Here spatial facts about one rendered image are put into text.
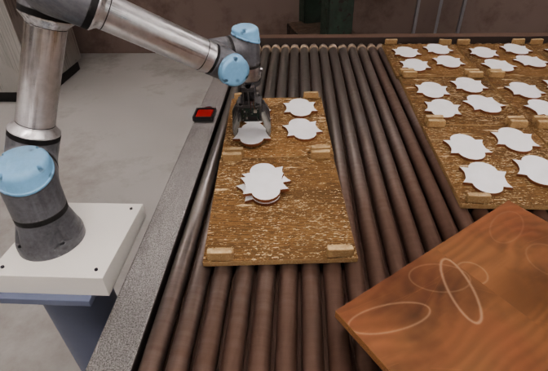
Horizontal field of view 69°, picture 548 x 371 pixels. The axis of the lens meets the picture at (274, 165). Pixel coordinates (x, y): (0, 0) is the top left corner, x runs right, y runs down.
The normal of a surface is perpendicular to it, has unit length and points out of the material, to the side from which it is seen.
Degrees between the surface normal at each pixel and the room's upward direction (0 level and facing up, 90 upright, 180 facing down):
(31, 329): 0
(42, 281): 90
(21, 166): 5
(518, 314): 0
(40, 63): 84
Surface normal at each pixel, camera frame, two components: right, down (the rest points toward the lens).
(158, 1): -0.05, 0.58
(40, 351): -0.02, -0.82
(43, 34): 0.31, 0.45
